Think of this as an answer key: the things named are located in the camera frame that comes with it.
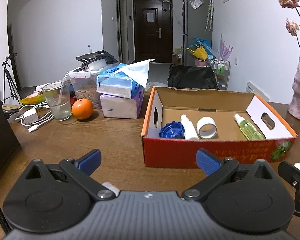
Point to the glass cup with straw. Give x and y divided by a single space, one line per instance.
57 95

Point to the blue tissue pack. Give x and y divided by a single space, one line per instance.
124 80

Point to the green spray bottle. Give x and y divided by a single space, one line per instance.
247 129

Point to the white tape roll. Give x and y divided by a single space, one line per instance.
206 128

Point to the white charger with cable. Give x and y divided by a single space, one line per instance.
33 117

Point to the black device stack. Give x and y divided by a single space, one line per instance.
96 61

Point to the purple tissue pack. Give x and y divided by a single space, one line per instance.
122 108

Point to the metal storage cart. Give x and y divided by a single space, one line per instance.
222 72

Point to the white spray bottle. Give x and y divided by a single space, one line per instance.
190 132

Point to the clear food container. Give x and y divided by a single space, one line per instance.
85 86

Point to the black bag on chair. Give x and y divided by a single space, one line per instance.
192 77

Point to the grey refrigerator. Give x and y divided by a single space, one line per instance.
196 24

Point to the purple jar lid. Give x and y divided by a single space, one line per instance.
172 130

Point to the orange cardboard box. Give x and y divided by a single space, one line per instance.
168 104

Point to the orange fruit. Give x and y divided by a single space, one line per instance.
82 109

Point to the dark brown entrance door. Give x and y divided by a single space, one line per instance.
153 30

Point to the white board against wall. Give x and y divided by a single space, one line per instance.
251 88

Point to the yellow bag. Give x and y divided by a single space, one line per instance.
199 53

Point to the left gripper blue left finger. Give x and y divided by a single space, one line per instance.
89 162

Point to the black camera tripod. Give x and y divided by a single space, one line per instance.
9 80

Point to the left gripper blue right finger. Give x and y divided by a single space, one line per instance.
208 162

